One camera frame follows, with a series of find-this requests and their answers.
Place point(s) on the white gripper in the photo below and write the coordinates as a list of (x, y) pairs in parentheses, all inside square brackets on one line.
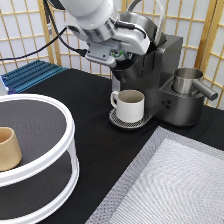
[(128, 37)]

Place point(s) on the grey coffee machine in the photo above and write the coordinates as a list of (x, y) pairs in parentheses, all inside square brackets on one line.
[(153, 75)]

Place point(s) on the white coffee pod green lid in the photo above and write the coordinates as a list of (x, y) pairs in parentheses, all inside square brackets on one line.
[(118, 55)]

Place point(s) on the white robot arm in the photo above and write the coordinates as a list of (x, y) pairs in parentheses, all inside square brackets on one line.
[(97, 22)]

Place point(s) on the white ceramic mug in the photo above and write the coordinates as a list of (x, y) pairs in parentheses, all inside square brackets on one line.
[(128, 105)]

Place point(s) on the steel milk frother jug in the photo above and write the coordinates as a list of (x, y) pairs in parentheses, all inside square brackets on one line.
[(188, 80)]

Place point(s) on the blue ribbed metal block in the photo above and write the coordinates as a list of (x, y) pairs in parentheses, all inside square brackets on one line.
[(29, 75)]

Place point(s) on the wooden shoji screen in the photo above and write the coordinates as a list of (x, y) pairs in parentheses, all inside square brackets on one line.
[(27, 35)]

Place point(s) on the grey woven placemat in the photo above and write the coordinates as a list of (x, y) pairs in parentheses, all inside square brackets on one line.
[(172, 180)]

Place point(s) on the white two-tier round shelf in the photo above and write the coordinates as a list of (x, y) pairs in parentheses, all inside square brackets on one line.
[(49, 169)]

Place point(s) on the tan wooden cup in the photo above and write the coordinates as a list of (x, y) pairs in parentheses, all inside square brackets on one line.
[(10, 153)]

